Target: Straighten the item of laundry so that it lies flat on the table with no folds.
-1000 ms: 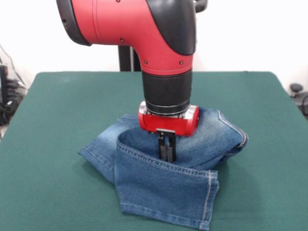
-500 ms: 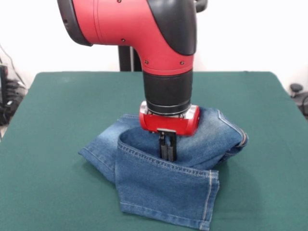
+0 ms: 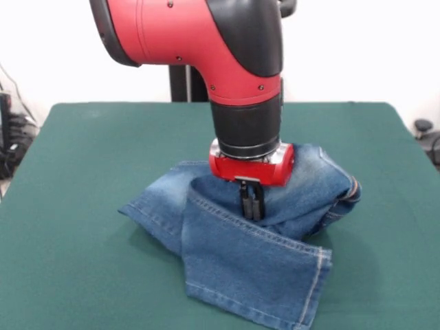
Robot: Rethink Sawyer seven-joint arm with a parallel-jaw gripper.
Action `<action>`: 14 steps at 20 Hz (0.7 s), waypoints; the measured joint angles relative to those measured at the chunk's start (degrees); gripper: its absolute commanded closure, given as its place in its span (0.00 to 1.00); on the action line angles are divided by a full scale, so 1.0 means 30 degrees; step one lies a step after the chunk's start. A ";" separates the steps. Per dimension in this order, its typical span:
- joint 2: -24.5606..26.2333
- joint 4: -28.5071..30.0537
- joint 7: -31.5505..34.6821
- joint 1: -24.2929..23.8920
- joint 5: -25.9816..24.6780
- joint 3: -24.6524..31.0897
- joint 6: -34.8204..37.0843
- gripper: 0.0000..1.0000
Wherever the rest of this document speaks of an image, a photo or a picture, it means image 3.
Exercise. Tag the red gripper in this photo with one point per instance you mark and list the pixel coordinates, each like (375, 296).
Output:
(251, 170)

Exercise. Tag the blue denim jeans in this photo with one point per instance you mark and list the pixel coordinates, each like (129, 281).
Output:
(240, 268)

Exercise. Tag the dark green table cloth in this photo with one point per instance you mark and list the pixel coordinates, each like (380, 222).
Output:
(68, 268)

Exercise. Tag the black equipment box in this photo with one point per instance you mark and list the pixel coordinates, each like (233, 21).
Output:
(4, 110)

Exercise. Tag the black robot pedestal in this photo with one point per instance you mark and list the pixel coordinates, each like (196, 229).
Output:
(178, 84)

